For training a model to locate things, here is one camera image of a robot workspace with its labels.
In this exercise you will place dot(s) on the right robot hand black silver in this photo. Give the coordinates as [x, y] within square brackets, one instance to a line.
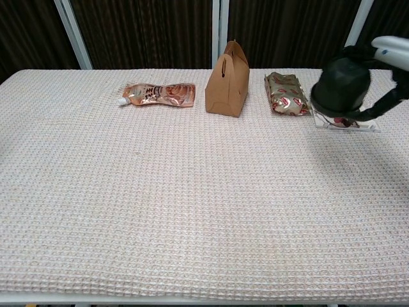
[394, 52]

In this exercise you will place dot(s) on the black dice cup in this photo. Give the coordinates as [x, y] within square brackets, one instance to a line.
[343, 83]

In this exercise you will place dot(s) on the black round dice tray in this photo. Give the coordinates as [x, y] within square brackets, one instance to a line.
[322, 107]

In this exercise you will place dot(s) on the dark brown ribbed backdrop panel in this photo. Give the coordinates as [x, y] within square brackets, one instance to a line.
[393, 16]
[143, 32]
[287, 32]
[25, 32]

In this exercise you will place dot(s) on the clear white acrylic tray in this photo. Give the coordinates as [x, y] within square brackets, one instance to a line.
[370, 126]

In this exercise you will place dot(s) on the dark purple grape bunch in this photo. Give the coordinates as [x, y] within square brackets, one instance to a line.
[340, 121]

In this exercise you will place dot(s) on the gold foil snack packet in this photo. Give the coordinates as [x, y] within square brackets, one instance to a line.
[286, 92]

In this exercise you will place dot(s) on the brown kraft paper gable box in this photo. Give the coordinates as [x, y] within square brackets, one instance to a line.
[223, 92]

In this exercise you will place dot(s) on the orange spouted drink pouch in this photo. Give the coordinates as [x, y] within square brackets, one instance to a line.
[166, 94]

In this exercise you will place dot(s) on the beige waffle-weave tablecloth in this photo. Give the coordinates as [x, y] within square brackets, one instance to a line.
[191, 192]

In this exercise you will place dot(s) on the white metal frame post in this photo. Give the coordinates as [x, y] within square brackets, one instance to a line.
[220, 25]
[73, 35]
[358, 25]

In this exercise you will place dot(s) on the white table frame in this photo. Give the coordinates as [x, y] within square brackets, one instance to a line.
[204, 302]

